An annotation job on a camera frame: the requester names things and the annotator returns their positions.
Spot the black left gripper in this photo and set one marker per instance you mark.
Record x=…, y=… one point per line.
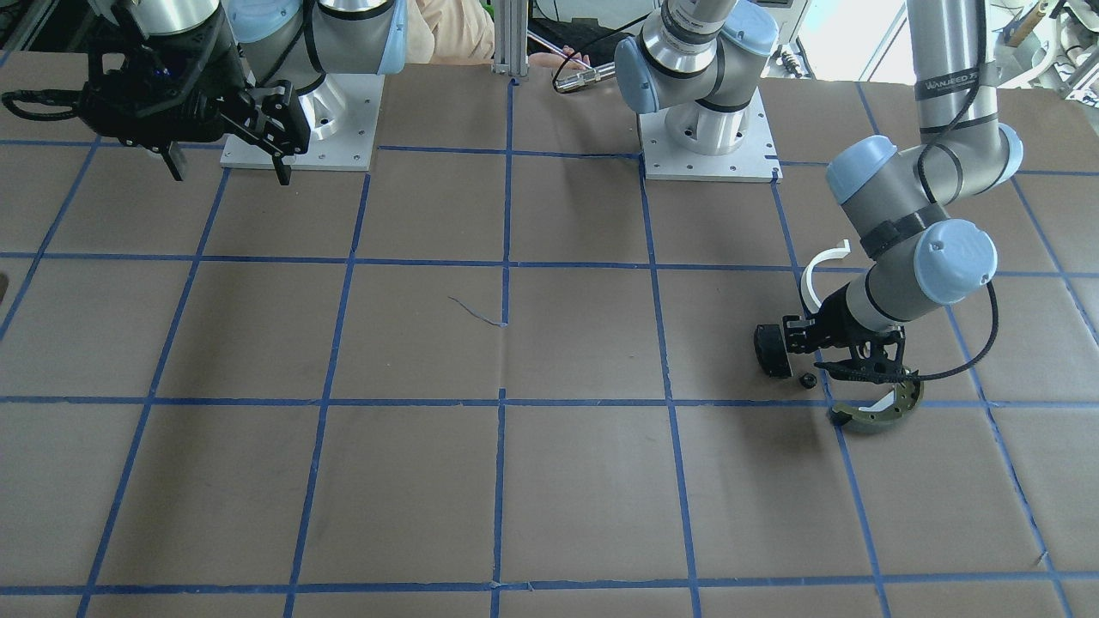
x=834, y=324

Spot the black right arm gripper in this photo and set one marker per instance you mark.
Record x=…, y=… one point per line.
x=209, y=64

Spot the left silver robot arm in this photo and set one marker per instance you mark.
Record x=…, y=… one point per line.
x=919, y=215

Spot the black brake pad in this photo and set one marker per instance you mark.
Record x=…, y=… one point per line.
x=770, y=351

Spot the green curved brake shoe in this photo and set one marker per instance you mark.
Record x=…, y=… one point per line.
x=888, y=412

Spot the person in beige shirt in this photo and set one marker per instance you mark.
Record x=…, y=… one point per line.
x=449, y=33

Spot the brown paper table mat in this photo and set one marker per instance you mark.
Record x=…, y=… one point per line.
x=507, y=374

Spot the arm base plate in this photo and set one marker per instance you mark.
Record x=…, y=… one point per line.
x=343, y=112
x=693, y=143

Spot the aluminium frame post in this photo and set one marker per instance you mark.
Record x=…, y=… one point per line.
x=510, y=23

